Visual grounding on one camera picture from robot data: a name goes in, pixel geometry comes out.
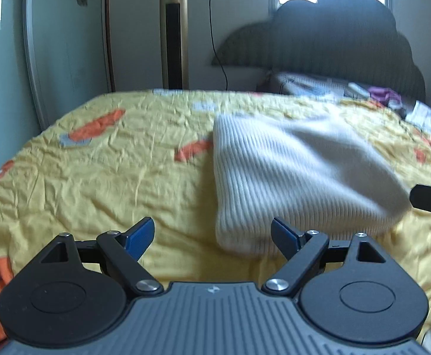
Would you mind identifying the purple cloth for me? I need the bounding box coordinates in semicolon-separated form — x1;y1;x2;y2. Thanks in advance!
369;86;403;106

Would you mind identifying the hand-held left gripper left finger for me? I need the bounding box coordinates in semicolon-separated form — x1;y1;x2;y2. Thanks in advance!
40;217;163;297

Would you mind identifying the white ribbed knit sweater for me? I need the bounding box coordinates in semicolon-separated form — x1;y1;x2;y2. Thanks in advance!
213;113;413;258

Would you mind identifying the sliding door wardrobe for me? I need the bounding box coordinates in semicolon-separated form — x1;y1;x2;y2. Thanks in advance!
0;0;115;131

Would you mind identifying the pile of clothes and pillows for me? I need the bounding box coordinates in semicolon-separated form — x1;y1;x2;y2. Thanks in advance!
258;70;417;111

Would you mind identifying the white patterned cloth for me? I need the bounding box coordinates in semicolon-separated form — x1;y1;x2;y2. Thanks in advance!
406;101;431;138

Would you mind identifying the yellow printed bed sheet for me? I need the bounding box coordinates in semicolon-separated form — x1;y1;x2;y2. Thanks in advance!
0;89;431;355

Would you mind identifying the dark cloud-shaped headboard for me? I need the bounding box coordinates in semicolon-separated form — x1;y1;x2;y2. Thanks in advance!
211;0;427;105

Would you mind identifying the black power cable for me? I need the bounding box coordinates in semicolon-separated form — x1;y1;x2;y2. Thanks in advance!
207;0;229;91

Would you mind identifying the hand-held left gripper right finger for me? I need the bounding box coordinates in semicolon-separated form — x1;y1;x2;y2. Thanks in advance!
263;218;387;297

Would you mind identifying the gold tower fan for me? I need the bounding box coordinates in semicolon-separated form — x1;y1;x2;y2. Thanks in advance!
159;0;189;90

